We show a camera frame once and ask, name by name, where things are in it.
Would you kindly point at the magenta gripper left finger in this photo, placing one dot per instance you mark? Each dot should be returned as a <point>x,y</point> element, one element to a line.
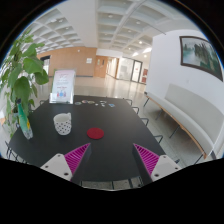
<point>71,165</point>

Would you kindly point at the black chair right far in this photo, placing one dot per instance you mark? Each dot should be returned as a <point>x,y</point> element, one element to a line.
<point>136,109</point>

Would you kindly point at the white polka dot pitcher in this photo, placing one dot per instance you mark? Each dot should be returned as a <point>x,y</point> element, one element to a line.
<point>62,123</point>

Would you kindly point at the pink white sign stand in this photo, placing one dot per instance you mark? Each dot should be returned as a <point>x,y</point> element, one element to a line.
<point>63,86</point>

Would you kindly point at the large green leafy plant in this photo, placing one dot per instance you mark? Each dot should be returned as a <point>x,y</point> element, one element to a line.
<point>20,73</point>

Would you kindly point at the red round coaster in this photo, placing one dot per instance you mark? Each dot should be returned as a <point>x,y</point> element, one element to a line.
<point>95,133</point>

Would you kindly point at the framed landscape painting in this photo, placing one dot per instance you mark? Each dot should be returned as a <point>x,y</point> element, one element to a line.
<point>198,53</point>

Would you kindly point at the black chair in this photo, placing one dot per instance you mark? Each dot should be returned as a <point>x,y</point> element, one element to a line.
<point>145,121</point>
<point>136,109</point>
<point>159,138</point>

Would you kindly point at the green plastic bottle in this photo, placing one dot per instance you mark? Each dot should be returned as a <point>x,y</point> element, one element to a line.
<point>24,121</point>

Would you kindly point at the black chair right near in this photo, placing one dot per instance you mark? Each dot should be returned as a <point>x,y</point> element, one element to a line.
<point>159,138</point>

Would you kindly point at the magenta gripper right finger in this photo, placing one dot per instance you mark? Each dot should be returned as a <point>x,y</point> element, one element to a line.
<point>151,166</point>

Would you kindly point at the long white bench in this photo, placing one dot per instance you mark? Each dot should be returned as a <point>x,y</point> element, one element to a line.
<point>200,119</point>

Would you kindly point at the black chair right middle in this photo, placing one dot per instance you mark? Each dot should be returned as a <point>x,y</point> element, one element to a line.
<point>145,121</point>

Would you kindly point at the blue small card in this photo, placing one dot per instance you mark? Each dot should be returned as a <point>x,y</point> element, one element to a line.
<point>111,105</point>

